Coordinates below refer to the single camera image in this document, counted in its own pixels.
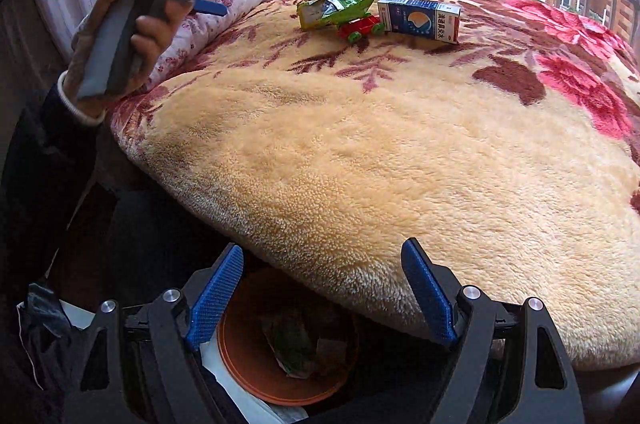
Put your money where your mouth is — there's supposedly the person's left hand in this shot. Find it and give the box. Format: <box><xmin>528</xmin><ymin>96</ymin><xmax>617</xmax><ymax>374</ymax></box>
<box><xmin>58</xmin><ymin>0</ymin><xmax>192</xmax><ymax>121</ymax></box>

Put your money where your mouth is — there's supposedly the floral fleece bed blanket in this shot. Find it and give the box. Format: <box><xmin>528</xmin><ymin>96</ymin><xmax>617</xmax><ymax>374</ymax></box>
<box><xmin>110</xmin><ymin>0</ymin><xmax>639</xmax><ymax>370</ymax></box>

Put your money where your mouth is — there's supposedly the green snack wrapper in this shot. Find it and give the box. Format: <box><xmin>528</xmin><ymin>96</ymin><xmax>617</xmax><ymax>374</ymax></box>
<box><xmin>296</xmin><ymin>0</ymin><xmax>374</xmax><ymax>30</ymax></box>

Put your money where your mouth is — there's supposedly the blue white medicine box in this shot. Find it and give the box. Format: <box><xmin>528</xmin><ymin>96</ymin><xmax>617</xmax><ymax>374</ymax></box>
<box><xmin>378</xmin><ymin>0</ymin><xmax>461</xmax><ymax>44</ymax></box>

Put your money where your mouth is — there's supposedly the orange round trash bin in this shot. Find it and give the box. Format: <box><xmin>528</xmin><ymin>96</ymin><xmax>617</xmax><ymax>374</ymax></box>
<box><xmin>217</xmin><ymin>268</ymin><xmax>358</xmax><ymax>407</ymax></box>

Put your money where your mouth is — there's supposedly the dark sleeve left forearm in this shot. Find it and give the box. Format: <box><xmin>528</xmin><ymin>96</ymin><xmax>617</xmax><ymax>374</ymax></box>
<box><xmin>1</xmin><ymin>72</ymin><xmax>104</xmax><ymax>294</ymax></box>

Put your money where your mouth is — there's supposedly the red green toy car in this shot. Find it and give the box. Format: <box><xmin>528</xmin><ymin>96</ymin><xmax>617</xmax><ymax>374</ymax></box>
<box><xmin>337</xmin><ymin>14</ymin><xmax>385</xmax><ymax>44</ymax></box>

